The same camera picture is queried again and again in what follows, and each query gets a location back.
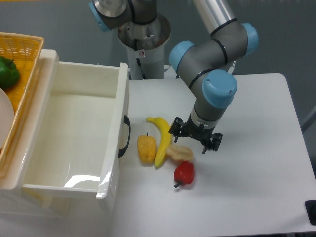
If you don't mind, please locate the white plate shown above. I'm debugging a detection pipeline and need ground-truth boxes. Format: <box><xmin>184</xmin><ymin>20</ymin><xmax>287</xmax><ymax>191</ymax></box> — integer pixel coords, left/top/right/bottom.
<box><xmin>0</xmin><ymin>89</ymin><xmax>14</xmax><ymax>148</ymax></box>

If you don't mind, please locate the black table corner device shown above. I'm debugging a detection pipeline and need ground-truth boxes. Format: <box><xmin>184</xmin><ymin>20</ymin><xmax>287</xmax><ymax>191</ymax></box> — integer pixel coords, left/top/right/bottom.
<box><xmin>305</xmin><ymin>200</ymin><xmax>316</xmax><ymax>226</ymax></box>

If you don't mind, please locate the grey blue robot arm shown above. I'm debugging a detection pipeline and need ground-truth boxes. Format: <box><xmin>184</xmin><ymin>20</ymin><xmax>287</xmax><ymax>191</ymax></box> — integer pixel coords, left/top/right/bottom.
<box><xmin>89</xmin><ymin>0</ymin><xmax>259</xmax><ymax>151</ymax></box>

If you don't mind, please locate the black drawer handle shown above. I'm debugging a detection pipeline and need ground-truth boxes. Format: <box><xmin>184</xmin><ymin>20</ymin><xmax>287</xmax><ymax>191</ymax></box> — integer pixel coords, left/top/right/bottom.
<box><xmin>118</xmin><ymin>115</ymin><xmax>131</xmax><ymax>158</ymax></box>

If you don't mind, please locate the green bell pepper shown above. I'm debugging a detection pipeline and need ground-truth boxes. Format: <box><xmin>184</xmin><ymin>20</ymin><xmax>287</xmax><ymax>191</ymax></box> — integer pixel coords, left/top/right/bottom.
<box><xmin>0</xmin><ymin>56</ymin><xmax>20</xmax><ymax>90</ymax></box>

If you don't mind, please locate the yellow woven basket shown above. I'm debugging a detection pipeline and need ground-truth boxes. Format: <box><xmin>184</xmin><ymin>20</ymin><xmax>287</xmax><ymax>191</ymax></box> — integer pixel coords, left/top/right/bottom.
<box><xmin>0</xmin><ymin>32</ymin><xmax>44</xmax><ymax>178</ymax></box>

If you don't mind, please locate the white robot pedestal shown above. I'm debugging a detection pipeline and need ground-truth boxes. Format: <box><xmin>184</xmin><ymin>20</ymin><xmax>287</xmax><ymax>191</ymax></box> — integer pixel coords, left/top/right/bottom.
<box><xmin>118</xmin><ymin>13</ymin><xmax>171</xmax><ymax>80</ymax></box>

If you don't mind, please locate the round beige bread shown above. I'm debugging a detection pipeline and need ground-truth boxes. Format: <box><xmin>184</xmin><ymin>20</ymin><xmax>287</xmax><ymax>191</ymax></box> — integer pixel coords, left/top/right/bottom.
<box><xmin>165</xmin><ymin>144</ymin><xmax>194</xmax><ymax>161</ymax></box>

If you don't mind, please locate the white open drawer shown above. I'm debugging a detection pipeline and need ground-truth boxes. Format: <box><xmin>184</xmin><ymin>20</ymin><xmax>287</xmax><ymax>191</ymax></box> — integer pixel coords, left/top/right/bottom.
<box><xmin>21</xmin><ymin>61</ymin><xmax>130</xmax><ymax>200</ymax></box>

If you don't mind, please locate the white drawer cabinet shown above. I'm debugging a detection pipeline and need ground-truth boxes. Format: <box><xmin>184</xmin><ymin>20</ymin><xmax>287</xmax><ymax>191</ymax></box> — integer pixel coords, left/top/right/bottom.
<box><xmin>0</xmin><ymin>49</ymin><xmax>119</xmax><ymax>219</ymax></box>

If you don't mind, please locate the yellow banana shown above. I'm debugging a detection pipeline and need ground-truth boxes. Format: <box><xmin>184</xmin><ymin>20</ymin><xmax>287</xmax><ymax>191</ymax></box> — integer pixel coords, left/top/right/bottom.
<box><xmin>146</xmin><ymin>117</ymin><xmax>172</xmax><ymax>169</ymax></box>

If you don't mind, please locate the yellow bell pepper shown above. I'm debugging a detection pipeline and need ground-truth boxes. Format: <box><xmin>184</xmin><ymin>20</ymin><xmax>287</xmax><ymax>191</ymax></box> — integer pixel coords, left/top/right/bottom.
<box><xmin>137</xmin><ymin>133</ymin><xmax>156</xmax><ymax>164</ymax></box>

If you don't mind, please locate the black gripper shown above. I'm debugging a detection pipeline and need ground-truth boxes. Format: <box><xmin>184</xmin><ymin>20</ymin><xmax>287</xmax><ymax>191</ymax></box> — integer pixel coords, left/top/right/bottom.
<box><xmin>169</xmin><ymin>117</ymin><xmax>223</xmax><ymax>154</ymax></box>

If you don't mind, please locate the red bell pepper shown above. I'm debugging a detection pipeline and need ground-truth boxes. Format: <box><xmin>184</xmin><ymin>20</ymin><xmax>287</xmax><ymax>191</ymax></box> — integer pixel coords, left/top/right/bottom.
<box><xmin>174</xmin><ymin>161</ymin><xmax>195</xmax><ymax>188</ymax></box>

